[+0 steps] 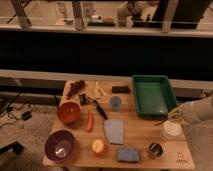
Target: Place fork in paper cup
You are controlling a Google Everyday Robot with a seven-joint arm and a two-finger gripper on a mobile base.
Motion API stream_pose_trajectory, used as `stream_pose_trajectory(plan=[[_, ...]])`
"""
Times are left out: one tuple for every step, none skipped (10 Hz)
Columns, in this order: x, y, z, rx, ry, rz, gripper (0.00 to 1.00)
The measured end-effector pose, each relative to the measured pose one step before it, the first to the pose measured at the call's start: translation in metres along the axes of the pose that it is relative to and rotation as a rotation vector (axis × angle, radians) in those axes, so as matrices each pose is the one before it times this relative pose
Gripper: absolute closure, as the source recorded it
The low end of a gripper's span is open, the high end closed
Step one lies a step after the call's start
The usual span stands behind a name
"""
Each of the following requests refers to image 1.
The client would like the black handled peeler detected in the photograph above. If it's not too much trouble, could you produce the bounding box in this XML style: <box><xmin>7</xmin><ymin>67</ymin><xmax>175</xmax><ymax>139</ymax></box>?
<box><xmin>88</xmin><ymin>97</ymin><xmax>108</xmax><ymax>120</ymax></box>

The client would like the black rectangular block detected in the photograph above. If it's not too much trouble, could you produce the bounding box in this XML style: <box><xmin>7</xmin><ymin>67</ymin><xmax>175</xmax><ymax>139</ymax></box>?
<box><xmin>112</xmin><ymin>86</ymin><xmax>131</xmax><ymax>93</ymax></box>

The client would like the gloved hand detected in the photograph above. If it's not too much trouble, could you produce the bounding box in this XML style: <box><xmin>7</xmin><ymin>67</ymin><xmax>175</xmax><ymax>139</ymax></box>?
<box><xmin>167</xmin><ymin>106</ymin><xmax>184</xmax><ymax>124</ymax></box>

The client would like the small black clip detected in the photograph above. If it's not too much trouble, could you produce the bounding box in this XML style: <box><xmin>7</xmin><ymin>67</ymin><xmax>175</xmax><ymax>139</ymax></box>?
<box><xmin>79</xmin><ymin>94</ymin><xmax>87</xmax><ymax>105</ymax></box>

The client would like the peeled banana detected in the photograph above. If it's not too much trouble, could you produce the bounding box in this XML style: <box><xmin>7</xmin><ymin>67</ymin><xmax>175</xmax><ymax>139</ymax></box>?
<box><xmin>94</xmin><ymin>81</ymin><xmax>107</xmax><ymax>99</ymax></box>

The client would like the black power adapter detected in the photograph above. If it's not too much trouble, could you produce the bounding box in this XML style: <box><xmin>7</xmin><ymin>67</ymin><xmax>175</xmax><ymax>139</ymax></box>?
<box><xmin>21</xmin><ymin>111</ymin><xmax>32</xmax><ymax>121</ymax></box>

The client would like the small blue cup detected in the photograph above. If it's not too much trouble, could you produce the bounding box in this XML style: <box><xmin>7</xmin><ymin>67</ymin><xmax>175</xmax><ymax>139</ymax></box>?
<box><xmin>109</xmin><ymin>96</ymin><xmax>122</xmax><ymax>111</ymax></box>

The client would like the bunch of dark grapes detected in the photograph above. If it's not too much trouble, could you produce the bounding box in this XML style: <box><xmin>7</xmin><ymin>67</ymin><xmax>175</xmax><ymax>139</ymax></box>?
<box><xmin>67</xmin><ymin>80</ymin><xmax>86</xmax><ymax>98</ymax></box>

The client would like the dark metal can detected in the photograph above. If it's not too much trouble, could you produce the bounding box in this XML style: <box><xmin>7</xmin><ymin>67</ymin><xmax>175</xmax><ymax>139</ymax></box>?
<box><xmin>147</xmin><ymin>143</ymin><xmax>163</xmax><ymax>159</ymax></box>

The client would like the green plastic tray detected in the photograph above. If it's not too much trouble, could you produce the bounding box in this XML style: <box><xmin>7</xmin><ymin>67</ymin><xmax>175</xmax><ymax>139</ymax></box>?
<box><xmin>132</xmin><ymin>75</ymin><xmax>177</xmax><ymax>118</ymax></box>

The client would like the peach fruit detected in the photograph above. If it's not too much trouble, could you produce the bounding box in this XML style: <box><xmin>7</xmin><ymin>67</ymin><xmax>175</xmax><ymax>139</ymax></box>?
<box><xmin>91</xmin><ymin>139</ymin><xmax>106</xmax><ymax>155</ymax></box>

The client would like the blue sponge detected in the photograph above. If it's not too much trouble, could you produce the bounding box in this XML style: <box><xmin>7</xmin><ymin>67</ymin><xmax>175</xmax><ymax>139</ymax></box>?
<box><xmin>117</xmin><ymin>148</ymin><xmax>140</xmax><ymax>163</ymax></box>

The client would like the grey blue cloth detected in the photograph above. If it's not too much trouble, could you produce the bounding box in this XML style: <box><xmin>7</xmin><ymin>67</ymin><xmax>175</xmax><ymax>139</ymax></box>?
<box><xmin>104</xmin><ymin>119</ymin><xmax>124</xmax><ymax>145</ymax></box>

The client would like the white paper cup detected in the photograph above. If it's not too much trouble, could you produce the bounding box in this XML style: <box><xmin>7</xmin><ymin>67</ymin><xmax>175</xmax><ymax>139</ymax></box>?
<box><xmin>161</xmin><ymin>120</ymin><xmax>181</xmax><ymax>139</ymax></box>

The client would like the orange bowl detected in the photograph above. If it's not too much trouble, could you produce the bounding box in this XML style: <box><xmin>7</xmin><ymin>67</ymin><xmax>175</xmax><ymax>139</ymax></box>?
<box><xmin>57</xmin><ymin>102</ymin><xmax>81</xmax><ymax>125</ymax></box>

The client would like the purple bowl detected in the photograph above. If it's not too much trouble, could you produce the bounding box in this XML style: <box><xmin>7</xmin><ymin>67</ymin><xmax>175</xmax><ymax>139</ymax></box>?
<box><xmin>44</xmin><ymin>130</ymin><xmax>76</xmax><ymax>162</ymax></box>

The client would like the orange carrot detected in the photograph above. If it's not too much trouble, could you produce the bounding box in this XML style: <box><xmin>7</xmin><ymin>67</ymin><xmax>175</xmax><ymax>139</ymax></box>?
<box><xmin>86</xmin><ymin>111</ymin><xmax>94</xmax><ymax>132</ymax></box>

